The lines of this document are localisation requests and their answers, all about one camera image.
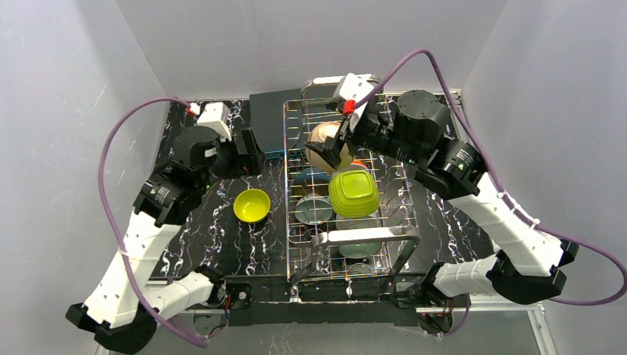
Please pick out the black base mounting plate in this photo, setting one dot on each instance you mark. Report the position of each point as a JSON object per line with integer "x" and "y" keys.
{"x": 271, "y": 300}

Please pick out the teal speckled bowl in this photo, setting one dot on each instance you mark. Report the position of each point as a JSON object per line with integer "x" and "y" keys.
{"x": 313, "y": 209}

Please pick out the steel wire dish rack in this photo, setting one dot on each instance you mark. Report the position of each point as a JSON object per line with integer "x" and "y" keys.
{"x": 313, "y": 251}

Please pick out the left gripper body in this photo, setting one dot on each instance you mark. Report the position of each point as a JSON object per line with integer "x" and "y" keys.
{"x": 249, "y": 152}

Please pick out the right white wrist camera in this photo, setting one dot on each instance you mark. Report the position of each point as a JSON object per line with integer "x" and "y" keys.
{"x": 355, "y": 87}

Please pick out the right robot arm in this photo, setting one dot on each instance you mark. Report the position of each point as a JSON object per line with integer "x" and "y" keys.
{"x": 527, "y": 268}

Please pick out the orange bowl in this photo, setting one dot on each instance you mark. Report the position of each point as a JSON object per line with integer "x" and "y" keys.
{"x": 357, "y": 164}

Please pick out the lime green square bowl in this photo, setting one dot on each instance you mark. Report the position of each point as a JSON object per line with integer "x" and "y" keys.
{"x": 354, "y": 193}

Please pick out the yellow rimmed bowl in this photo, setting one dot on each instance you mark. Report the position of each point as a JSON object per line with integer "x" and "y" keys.
{"x": 252, "y": 205}

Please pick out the dark blue gold bowl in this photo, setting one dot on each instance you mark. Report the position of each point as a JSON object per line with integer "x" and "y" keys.
{"x": 311, "y": 181}

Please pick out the beige cream bowl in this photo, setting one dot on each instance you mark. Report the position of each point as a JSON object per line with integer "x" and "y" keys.
{"x": 319, "y": 134}

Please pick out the light green bowl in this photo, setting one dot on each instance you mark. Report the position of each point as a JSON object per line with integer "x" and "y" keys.
{"x": 360, "y": 250}

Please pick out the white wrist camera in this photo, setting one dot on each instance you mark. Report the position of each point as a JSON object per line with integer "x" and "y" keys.
{"x": 355, "y": 87}
{"x": 213, "y": 116}

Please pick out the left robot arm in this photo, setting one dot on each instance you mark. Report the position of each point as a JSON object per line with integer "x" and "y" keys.
{"x": 122, "y": 315}

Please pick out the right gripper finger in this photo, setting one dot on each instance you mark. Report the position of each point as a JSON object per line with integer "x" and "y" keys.
{"x": 336, "y": 104}
{"x": 329, "y": 150}

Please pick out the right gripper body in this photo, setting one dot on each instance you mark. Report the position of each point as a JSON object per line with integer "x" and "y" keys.
{"x": 340, "y": 145}

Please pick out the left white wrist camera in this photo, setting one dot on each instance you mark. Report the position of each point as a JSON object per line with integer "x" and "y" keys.
{"x": 213, "y": 116}

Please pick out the dark grey network switch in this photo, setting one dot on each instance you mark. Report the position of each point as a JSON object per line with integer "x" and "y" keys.
{"x": 277, "y": 121}

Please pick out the pale white ribbed bowl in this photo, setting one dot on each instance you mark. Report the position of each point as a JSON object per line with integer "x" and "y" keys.
{"x": 352, "y": 223}

